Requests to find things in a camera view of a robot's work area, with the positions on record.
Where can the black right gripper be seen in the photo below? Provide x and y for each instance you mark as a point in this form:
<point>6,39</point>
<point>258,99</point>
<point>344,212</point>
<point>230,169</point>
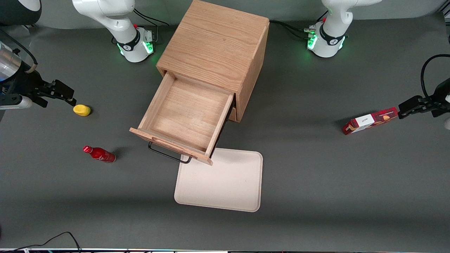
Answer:
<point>24,83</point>

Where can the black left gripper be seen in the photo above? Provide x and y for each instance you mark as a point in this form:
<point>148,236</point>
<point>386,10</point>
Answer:
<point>441,92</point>

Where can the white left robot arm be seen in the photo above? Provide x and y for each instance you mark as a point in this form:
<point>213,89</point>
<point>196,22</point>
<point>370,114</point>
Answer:
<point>330,38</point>

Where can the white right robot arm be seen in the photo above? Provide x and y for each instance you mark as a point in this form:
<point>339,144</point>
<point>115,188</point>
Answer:
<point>119,21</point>

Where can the wooden drawer cabinet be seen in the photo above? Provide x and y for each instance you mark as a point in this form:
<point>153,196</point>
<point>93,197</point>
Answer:
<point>214,42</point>

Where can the yellow lemon toy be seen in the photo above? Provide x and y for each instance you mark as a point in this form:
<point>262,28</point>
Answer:
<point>81,110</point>

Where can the red snack box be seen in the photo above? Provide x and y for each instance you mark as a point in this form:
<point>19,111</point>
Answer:
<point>369,121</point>

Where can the small red bottle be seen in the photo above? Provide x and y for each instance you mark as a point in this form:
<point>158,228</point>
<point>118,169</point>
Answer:
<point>102,155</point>

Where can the cream rectangular tray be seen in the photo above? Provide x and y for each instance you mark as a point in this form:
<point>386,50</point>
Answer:
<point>225,182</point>

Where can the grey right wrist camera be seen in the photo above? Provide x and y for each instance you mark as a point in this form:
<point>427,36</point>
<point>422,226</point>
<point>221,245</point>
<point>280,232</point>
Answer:
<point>17,103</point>

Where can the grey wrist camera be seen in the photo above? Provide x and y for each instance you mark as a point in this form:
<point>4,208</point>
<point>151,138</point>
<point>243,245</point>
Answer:
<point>17,103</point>
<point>447,123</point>

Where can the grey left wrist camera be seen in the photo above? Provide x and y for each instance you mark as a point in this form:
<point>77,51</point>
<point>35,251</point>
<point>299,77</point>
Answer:
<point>447,123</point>

